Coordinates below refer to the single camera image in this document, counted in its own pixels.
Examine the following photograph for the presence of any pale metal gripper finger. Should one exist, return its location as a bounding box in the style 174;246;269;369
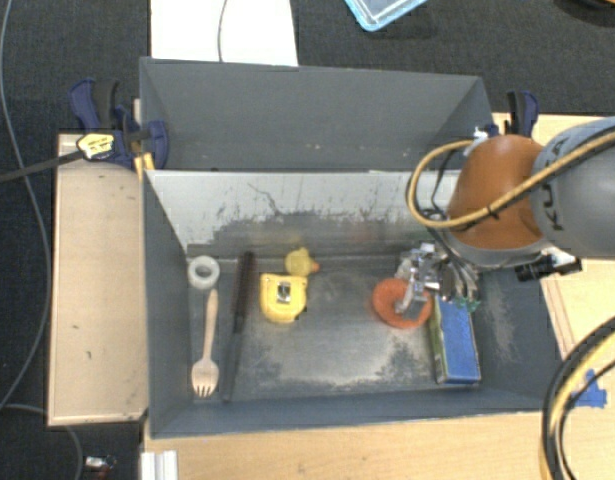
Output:
410;289;434;320
393;280;420;316

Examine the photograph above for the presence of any blue and green sponge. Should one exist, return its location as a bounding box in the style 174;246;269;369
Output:
426;294;484;386

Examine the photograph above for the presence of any grey metal bin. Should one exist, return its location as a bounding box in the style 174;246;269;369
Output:
137;56;564;440

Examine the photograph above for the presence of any yellow rubber duck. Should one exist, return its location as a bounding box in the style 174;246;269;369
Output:
284;246;321;279

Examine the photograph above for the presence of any yellow tape measure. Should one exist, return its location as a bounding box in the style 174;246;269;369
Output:
258;273;310;326

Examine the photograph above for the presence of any pale wooden fork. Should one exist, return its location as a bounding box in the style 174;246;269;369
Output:
190;287;221;400

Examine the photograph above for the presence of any pale wood flat board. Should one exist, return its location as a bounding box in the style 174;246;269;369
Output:
46;132;151;428

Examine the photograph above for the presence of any orange ring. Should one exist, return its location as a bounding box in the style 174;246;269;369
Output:
370;277;435;331

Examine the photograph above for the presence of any black cylinder on white bracket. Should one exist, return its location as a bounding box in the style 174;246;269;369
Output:
514;248;584;284

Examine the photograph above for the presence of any white tape ring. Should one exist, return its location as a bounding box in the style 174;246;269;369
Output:
187;255;222;292

